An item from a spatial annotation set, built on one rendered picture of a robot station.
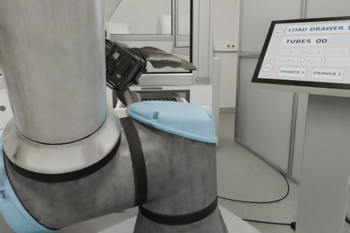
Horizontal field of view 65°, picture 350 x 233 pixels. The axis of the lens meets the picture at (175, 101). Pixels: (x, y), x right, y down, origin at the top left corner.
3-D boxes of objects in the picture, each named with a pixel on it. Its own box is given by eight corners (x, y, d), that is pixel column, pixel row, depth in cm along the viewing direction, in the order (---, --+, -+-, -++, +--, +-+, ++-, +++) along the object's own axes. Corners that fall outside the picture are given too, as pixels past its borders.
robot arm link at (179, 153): (236, 199, 37) (234, 102, 34) (140, 231, 32) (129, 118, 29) (194, 167, 48) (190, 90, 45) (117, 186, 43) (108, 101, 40)
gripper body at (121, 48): (117, 96, 47) (63, 55, 48) (134, 92, 55) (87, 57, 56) (142, 60, 45) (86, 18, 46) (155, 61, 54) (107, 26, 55)
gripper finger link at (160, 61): (194, 69, 46) (140, 70, 47) (197, 70, 52) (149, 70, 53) (194, 51, 45) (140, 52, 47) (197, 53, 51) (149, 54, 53)
